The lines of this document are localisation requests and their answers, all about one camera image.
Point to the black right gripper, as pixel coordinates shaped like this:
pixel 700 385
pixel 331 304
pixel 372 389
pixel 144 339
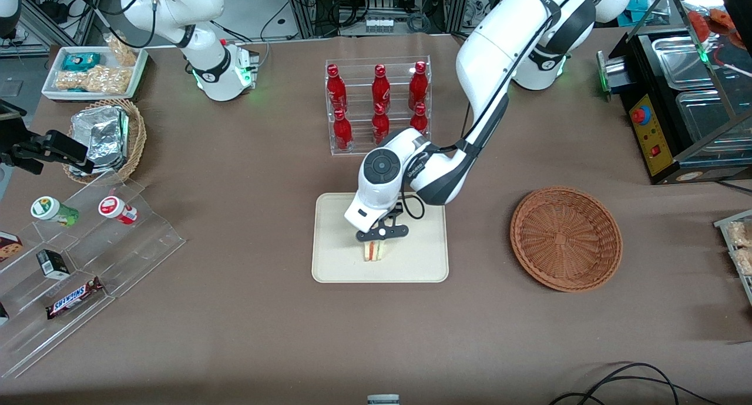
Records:
pixel 24 148

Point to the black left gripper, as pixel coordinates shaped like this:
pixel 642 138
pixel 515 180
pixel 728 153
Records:
pixel 398 207

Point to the triangular sandwich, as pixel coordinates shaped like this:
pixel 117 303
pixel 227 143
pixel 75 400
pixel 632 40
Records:
pixel 375 251

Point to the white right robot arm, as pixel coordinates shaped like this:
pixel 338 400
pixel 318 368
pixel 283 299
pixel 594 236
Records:
pixel 205 34

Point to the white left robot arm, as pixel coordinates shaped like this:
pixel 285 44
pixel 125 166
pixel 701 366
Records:
pixel 499 46

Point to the cream plastic tray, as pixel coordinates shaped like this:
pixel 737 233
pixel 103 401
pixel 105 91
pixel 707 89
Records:
pixel 417 258

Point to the white rectangular snack tray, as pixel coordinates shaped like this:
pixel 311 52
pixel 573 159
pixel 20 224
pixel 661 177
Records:
pixel 50 87

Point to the light wicker basket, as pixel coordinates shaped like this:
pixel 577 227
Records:
pixel 136 140

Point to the round brown wicker basket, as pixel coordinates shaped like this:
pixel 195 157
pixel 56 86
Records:
pixel 564 237

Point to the silver foil wrapped pack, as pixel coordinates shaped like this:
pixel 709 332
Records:
pixel 100 137

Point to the green lid drink cup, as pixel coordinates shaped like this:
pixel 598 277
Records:
pixel 48 208

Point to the large clear nut snack bag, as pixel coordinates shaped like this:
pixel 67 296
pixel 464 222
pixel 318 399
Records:
pixel 94 80

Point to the red lid drink cup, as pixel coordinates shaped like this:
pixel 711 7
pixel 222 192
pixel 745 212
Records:
pixel 114 208

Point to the teal snack packet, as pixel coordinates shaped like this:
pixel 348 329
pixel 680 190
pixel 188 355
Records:
pixel 80 60

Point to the clear acrylic bottle rack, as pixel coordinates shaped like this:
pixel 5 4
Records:
pixel 358 149

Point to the small clear nut snack bag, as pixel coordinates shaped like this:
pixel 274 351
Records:
pixel 122 51

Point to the brown cookie box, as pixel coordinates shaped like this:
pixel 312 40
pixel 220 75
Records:
pixel 9 247

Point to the small black box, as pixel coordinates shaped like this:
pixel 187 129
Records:
pixel 54 264

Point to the red cola bottle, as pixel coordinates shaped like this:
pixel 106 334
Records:
pixel 336 90
pixel 418 87
pixel 418 120
pixel 380 123
pixel 380 87
pixel 342 131

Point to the clear acrylic stepped stand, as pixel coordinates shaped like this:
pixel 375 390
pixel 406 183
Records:
pixel 135 246

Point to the Snickers chocolate bar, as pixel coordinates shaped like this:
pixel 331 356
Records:
pixel 73 299

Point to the grey device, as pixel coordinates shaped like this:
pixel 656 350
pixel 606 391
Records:
pixel 383 400

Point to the brown table cover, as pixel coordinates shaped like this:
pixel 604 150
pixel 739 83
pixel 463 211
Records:
pixel 235 334

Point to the dark packet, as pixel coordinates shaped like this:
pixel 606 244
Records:
pixel 3 314

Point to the white power strip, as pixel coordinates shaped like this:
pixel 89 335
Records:
pixel 379 24

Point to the red emergency stop button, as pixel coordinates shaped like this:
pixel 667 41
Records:
pixel 640 114

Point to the black food warmer cabinet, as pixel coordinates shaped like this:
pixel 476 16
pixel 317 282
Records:
pixel 675 129

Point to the clear wrapped snack pack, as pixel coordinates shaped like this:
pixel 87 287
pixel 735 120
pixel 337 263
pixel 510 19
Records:
pixel 745 261
pixel 741 233

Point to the red food in warmer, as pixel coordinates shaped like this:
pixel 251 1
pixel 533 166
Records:
pixel 714 20

